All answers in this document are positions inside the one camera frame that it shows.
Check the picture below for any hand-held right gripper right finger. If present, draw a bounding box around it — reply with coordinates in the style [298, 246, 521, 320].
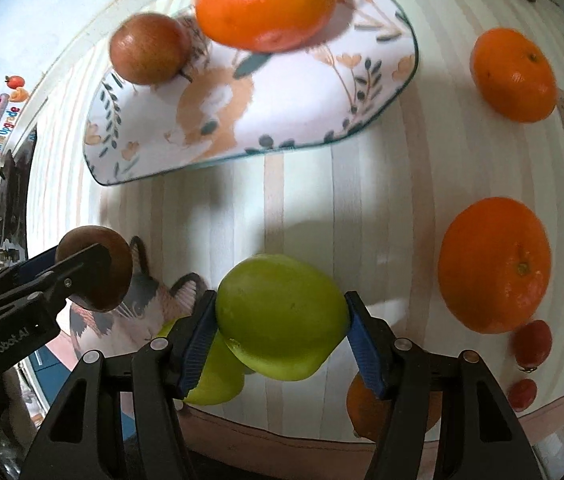
[344, 291, 547, 480]

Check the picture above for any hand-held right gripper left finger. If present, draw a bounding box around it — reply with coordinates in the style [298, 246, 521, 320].
[24, 290, 219, 480]

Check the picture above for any cat-shaped coaster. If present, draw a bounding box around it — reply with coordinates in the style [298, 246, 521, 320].
[69, 236, 210, 361]

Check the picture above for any red cherry tomato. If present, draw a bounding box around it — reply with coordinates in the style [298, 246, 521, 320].
[512, 319, 553, 372]
[508, 378, 538, 413]

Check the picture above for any dull dark orange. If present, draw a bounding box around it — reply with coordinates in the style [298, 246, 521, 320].
[346, 372, 442, 443]

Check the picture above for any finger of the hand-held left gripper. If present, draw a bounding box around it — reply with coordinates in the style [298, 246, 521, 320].
[0, 242, 115, 313]
[0, 246, 63, 288]

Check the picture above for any black gas stove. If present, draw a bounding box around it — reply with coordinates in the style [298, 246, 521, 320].
[0, 130, 38, 261]

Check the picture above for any floral ceramic plate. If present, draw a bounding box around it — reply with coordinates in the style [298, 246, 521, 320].
[83, 0, 420, 187]

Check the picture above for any green apple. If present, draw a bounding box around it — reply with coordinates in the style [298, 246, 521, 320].
[157, 317, 247, 407]
[215, 253, 351, 381]

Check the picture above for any brown round fruit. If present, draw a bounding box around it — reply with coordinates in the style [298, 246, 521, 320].
[55, 225, 134, 312]
[109, 12, 193, 85]

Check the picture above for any large orange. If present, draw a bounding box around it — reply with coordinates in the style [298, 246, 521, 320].
[195, 0, 337, 53]

